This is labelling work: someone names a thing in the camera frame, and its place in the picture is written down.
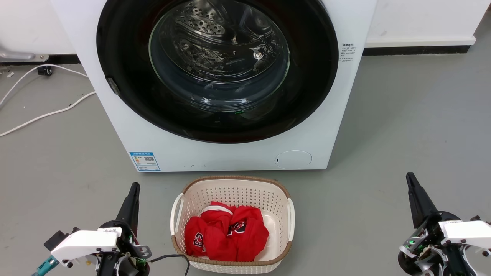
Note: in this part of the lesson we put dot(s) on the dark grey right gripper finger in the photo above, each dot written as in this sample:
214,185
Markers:
415,211
425,207

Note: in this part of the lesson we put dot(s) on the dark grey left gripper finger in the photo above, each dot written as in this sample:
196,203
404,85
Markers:
126,211
135,211

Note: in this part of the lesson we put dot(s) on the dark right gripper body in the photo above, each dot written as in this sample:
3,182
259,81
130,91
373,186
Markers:
429,237

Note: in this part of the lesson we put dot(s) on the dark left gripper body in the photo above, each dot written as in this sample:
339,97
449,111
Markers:
128,245

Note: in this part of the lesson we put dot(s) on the round black glass washer door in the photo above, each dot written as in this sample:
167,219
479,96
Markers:
307,96

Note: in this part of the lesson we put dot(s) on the white front-load washing machine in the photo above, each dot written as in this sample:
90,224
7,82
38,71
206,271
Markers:
122,130

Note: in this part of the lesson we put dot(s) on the blue energy label sticker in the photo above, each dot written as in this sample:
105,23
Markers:
145,161

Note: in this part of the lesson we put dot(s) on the cream plastic laundry basket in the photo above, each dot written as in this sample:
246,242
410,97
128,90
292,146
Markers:
230,191

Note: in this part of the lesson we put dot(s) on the red jersey garment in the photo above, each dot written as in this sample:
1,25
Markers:
245,234

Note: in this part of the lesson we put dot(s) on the round white filter cover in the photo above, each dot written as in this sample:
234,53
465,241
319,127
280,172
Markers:
293,160

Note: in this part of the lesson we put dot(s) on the small black caster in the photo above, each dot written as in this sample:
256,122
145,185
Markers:
45,70

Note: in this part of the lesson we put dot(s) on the small printed text sticker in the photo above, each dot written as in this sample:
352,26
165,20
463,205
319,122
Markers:
348,53

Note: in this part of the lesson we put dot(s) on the steel perforated washer drum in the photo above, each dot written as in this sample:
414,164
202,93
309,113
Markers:
203,27

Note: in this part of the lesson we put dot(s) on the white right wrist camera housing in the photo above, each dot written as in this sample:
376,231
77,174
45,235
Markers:
468,232

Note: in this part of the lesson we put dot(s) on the grey metal bracket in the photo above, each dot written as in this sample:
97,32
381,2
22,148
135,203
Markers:
19,56

